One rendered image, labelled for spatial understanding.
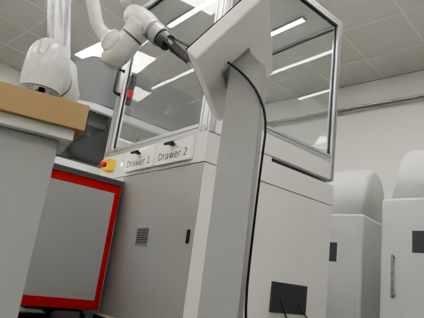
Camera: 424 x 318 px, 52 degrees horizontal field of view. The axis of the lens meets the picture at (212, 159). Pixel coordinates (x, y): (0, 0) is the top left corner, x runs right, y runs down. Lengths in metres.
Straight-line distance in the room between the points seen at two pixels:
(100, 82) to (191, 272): 1.83
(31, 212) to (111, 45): 0.74
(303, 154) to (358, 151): 2.89
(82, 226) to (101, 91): 1.24
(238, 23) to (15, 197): 0.94
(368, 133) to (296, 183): 3.04
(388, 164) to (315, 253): 2.79
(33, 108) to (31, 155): 0.17
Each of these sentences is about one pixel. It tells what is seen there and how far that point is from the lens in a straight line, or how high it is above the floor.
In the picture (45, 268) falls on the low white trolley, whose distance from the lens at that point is 2.26.
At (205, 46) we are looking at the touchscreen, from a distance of 1.36.
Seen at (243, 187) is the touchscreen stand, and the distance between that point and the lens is 1.36.
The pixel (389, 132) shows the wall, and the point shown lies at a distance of 5.21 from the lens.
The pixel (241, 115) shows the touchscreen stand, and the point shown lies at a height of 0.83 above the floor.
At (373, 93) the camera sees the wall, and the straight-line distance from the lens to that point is 5.48.
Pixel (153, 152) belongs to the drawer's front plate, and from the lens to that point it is 2.25.
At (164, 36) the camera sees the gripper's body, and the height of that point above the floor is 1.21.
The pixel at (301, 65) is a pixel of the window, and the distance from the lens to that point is 2.59.
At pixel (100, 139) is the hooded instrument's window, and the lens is 3.20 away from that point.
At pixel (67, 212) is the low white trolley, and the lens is 2.29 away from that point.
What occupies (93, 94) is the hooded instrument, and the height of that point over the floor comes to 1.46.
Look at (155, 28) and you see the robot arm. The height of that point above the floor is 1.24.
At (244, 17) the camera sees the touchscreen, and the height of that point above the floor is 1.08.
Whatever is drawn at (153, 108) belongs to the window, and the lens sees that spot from 2.48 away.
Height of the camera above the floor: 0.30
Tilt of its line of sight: 16 degrees up
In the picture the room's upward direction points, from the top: 8 degrees clockwise
